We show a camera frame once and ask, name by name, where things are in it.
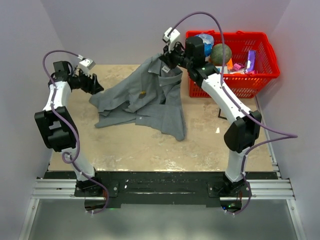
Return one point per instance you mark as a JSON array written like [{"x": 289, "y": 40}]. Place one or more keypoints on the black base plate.
[{"x": 162, "y": 188}]

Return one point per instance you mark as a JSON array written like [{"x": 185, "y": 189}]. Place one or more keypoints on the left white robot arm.
[{"x": 57, "y": 127}]

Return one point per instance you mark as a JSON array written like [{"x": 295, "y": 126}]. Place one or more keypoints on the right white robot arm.
[{"x": 244, "y": 126}]

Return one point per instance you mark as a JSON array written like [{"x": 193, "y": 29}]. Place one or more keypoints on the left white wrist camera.
[{"x": 85, "y": 65}]

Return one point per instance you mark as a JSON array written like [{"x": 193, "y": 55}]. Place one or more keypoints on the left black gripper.
[{"x": 92, "y": 86}]

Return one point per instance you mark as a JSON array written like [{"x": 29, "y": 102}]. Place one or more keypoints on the black square frame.
[{"x": 220, "y": 116}]

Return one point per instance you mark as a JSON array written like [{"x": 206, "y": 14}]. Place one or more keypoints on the purple snack packet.
[{"x": 251, "y": 58}]

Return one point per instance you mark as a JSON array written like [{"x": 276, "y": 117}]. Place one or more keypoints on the pink small packet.
[{"x": 237, "y": 67}]

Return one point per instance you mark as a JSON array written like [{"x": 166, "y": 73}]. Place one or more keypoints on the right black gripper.
[{"x": 167, "y": 56}]

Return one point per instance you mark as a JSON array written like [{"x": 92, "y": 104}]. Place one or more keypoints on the grey button shirt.
[{"x": 160, "y": 109}]

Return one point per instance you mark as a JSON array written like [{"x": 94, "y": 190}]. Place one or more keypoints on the green round ball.
[{"x": 216, "y": 55}]

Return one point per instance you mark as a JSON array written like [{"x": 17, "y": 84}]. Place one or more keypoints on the red plastic basket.
[{"x": 266, "y": 68}]

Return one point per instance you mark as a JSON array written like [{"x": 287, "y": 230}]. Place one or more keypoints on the white shirt label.
[{"x": 165, "y": 69}]

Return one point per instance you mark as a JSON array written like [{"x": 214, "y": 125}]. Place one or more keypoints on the aluminium rail frame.
[{"x": 54, "y": 213}]

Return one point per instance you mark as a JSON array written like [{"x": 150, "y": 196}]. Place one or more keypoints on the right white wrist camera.
[{"x": 171, "y": 37}]

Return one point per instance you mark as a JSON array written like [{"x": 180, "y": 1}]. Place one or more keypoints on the orange packet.
[{"x": 229, "y": 66}]

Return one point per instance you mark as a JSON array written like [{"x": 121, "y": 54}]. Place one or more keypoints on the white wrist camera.
[
  {"x": 85, "y": 65},
  {"x": 171, "y": 37}
]

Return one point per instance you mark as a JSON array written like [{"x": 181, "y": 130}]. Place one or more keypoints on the blue white wrapped roll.
[{"x": 208, "y": 41}]

